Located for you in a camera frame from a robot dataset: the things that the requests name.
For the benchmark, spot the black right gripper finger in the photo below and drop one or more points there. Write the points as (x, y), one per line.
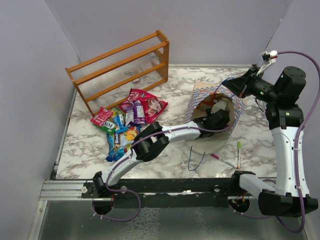
(254, 71)
(238, 86)

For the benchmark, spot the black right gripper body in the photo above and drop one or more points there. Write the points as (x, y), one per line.
(261, 88)

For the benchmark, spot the blue checkered paper bag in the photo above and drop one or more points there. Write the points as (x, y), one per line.
(234, 108)

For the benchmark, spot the orange snack box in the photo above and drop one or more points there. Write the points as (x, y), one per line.
(208, 102)

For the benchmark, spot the red pink snack bag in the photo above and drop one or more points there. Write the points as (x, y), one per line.
(152, 105)

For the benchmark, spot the purple snack bag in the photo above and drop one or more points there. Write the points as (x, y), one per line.
(134, 113)

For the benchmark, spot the small blue snack packet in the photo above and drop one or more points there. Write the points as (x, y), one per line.
(119, 121)

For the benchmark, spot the blue gummy snack bag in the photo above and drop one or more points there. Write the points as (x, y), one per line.
(120, 143)

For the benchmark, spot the green snack bag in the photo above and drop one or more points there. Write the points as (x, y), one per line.
(109, 126)

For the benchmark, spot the red candy packet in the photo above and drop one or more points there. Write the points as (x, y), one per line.
(102, 116)

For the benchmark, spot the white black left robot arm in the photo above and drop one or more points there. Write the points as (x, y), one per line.
(153, 140)

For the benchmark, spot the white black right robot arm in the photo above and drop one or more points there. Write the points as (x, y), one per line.
(290, 197)

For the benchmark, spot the green marker pen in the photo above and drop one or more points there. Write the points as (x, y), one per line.
(239, 146)

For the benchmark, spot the purple marker pen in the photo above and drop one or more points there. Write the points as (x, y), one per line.
(223, 160)

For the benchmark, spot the orange wooden rack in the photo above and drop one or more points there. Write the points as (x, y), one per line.
(122, 66)

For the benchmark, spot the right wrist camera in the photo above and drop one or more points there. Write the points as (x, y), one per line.
(268, 58)

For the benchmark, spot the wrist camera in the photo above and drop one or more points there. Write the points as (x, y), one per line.
(219, 105)
(268, 58)

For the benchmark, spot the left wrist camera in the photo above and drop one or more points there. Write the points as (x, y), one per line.
(219, 105)

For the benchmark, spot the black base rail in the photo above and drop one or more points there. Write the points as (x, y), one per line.
(168, 193)

